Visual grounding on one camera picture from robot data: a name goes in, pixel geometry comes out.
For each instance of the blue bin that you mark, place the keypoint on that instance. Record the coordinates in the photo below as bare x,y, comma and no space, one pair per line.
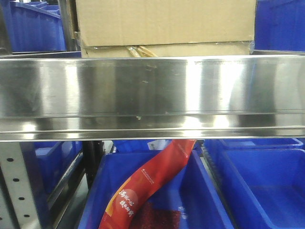
33,26
280,25
263,188
54,158
191,192

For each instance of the stainless steel shelf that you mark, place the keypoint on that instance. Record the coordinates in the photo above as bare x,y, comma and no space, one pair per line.
235,96

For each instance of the blue bin lower centre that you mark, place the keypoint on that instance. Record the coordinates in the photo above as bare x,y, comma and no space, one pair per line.
191,192

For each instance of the blue bin upper right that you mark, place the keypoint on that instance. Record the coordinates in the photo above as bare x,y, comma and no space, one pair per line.
280,25

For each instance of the blue bin lower left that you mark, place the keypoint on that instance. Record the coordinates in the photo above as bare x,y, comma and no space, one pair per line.
54,158

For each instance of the plain brown cardboard box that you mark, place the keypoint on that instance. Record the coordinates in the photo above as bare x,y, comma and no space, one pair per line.
163,28

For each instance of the blue bin upper left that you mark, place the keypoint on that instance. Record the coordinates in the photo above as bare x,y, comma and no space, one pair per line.
33,26

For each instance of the blue bin lower right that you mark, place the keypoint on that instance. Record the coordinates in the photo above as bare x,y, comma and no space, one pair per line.
263,188

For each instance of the red printed paper bag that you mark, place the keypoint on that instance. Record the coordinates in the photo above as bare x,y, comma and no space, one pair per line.
144,182

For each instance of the perforated metal shelf post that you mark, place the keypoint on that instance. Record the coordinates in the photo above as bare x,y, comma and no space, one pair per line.
18,185

